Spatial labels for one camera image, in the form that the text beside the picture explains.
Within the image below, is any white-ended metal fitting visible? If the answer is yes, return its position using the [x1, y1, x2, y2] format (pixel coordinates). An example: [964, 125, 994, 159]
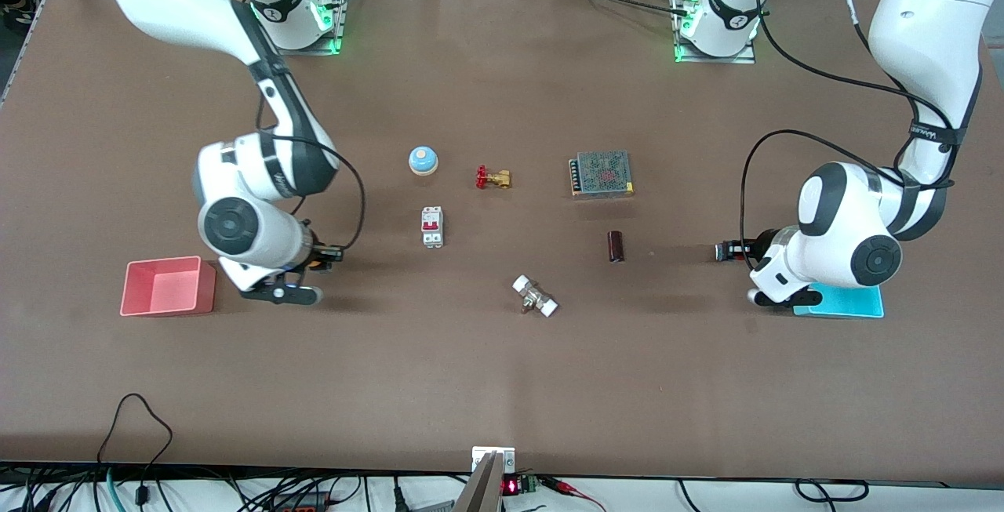
[512, 274, 558, 318]

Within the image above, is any blue plastic bin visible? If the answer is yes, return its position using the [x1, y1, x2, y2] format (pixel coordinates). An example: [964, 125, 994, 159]
[792, 283, 885, 318]

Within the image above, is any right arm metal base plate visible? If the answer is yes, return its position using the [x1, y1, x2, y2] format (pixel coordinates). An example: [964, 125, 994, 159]
[296, 0, 352, 56]

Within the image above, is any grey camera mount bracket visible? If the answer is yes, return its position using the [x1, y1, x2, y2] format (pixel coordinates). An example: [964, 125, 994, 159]
[453, 445, 518, 512]

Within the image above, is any pink plastic bin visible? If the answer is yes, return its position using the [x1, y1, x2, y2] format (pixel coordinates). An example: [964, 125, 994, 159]
[120, 256, 217, 317]

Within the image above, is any black left arm long cable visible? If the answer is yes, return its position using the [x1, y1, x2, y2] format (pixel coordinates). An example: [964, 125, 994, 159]
[755, 0, 958, 144]

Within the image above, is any metal mesh power supply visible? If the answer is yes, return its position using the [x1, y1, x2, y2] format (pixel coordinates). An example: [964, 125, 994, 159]
[569, 151, 635, 199]

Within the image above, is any red clip lead wire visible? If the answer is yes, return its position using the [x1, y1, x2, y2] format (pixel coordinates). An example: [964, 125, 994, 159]
[540, 476, 609, 512]

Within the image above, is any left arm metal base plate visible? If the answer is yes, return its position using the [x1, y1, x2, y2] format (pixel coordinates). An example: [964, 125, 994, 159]
[671, 0, 758, 65]

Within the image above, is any black looped table-edge cable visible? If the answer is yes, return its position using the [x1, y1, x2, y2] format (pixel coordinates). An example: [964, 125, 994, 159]
[96, 393, 175, 507]

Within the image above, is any black coiled cable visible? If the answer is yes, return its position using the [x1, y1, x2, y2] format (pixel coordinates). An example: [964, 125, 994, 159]
[795, 478, 871, 504]

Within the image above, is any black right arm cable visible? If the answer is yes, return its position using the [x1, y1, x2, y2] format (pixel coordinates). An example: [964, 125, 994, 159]
[257, 89, 367, 263]

